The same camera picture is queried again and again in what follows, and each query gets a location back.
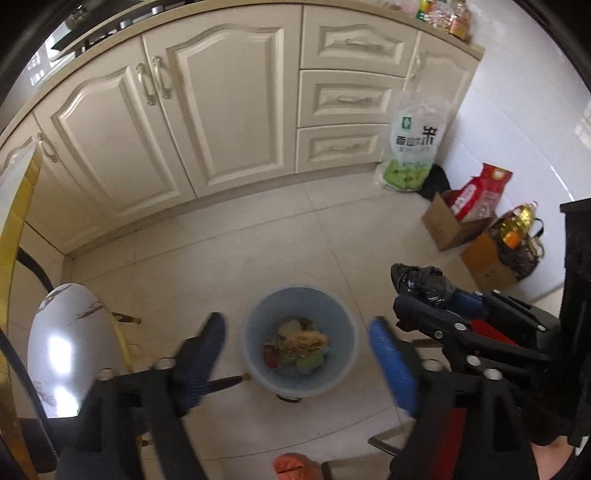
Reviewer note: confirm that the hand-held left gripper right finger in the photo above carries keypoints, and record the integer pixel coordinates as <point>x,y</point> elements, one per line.
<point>392,364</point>

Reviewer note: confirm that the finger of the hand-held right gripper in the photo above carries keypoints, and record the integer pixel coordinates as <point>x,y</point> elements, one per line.
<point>468,302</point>
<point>429,318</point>

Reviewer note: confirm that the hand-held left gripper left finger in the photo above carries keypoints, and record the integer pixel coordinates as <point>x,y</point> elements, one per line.
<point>203,364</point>

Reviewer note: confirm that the black plastic bag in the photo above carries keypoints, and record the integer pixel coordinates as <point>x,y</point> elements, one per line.
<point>420,281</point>

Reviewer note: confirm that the blue plastic bin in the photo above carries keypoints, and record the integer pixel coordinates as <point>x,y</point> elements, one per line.
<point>277,304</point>

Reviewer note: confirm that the person's right forearm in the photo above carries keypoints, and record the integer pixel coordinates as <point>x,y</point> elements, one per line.
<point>554,461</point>

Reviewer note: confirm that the open cardboard box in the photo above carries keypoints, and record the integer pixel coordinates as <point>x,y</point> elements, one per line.
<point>443,226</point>
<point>485,263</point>

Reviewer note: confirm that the black net bag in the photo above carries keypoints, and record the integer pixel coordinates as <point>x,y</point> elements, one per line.
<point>521,263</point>

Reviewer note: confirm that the yellow cooking oil bottle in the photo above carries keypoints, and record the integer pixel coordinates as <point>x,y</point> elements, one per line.
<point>517,224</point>

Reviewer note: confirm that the mixed food waste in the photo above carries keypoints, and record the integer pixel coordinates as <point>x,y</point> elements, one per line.
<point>298,346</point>

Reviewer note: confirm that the red and white rice bag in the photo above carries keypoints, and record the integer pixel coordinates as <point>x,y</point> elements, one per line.
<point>480,194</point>

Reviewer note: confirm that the black plastic sack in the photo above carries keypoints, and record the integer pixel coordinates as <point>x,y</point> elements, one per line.
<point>436,182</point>

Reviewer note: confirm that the white marble chair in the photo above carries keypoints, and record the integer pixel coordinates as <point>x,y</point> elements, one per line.
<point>69,341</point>

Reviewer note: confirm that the orange slipper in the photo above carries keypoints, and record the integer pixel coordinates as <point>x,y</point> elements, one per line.
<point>293,467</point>

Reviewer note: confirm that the white and green rice bag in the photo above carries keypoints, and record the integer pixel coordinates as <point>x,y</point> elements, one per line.
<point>411,138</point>

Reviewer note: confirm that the cream cabinet drawer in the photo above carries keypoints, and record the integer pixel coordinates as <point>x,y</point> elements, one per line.
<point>346,99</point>
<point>339,147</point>
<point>355,44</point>

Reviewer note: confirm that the cream cabinet door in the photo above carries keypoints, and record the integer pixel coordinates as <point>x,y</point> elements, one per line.
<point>231,106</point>
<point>55,194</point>
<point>452,74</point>
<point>111,143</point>

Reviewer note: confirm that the cream kitchen cabinet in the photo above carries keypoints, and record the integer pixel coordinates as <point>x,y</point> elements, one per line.
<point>231,115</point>

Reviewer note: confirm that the colourful food packets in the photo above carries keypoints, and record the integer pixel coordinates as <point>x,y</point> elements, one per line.
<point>438,16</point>

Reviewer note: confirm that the black gas stove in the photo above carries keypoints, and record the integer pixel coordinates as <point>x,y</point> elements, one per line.
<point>106,27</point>

